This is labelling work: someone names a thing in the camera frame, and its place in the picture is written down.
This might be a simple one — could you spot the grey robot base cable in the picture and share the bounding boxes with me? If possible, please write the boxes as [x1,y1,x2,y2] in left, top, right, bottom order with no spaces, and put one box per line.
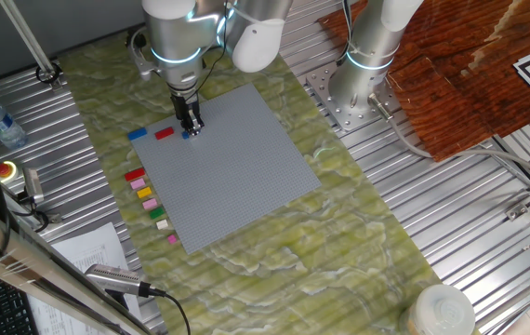
[367,92,530,187]

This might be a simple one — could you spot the aluminium frame beam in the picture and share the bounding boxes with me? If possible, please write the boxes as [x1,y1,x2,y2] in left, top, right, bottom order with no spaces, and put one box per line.
[0,193,154,335]

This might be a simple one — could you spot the silver robot mount plate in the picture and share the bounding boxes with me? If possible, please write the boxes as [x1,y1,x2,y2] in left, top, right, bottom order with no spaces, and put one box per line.
[304,61,416,134]

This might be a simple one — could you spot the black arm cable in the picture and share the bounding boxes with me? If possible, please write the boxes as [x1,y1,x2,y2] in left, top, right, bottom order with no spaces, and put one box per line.
[194,0,230,94]

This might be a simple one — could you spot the clear water bottle blue cap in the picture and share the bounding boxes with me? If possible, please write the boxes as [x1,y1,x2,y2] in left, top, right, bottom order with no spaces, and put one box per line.
[0,96,28,150]

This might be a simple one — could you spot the small silver box device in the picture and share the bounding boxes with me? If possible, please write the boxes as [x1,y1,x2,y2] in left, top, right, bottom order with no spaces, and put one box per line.
[22,167,46,205]

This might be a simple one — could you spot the green marble pattern mat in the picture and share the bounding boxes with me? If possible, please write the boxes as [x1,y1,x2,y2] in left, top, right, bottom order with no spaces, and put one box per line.
[58,18,483,335]

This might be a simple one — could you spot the black base cable bundle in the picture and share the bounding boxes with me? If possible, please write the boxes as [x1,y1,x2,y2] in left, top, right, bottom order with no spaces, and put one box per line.
[337,0,357,67]

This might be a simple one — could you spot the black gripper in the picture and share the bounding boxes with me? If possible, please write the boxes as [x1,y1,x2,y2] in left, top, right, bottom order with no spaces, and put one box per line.
[170,90,205,137]

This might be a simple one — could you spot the black ring clamp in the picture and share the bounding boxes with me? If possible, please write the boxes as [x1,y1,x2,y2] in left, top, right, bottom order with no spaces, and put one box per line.
[35,62,64,86]

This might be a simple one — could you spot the printed paper sheet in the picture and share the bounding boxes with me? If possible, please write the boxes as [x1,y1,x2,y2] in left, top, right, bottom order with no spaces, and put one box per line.
[27,221,143,335]

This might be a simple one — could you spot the grey Lego baseplate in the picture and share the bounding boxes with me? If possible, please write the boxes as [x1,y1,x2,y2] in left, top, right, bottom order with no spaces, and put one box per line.
[129,82,323,256]

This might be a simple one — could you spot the red emergency stop button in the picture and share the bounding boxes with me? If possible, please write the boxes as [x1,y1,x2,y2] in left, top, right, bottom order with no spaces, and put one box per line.
[0,160,19,185]

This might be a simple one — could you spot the black camera cable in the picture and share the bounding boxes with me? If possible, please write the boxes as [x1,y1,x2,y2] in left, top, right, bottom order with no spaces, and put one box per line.
[148,288,192,335]

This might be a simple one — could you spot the brown wooden board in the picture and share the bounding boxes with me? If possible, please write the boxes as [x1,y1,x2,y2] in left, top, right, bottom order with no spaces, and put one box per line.
[318,0,530,163]

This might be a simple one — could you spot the silver ribbed camera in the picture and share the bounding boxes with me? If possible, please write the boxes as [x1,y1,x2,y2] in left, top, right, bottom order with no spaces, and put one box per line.
[83,263,166,299]

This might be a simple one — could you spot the wrist camera with silver bracket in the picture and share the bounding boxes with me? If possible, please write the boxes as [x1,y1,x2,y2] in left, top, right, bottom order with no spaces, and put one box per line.
[124,26,159,83]

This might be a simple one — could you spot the black desk cable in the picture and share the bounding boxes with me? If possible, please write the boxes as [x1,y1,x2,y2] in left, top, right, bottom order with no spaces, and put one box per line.
[0,139,52,234]

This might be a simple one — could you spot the white plastic jar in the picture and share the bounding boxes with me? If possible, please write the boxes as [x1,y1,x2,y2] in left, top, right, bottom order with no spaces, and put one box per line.
[406,283,478,335]

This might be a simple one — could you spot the slim aluminium pole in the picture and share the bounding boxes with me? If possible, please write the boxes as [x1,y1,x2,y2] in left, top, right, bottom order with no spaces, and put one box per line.
[0,0,64,90]

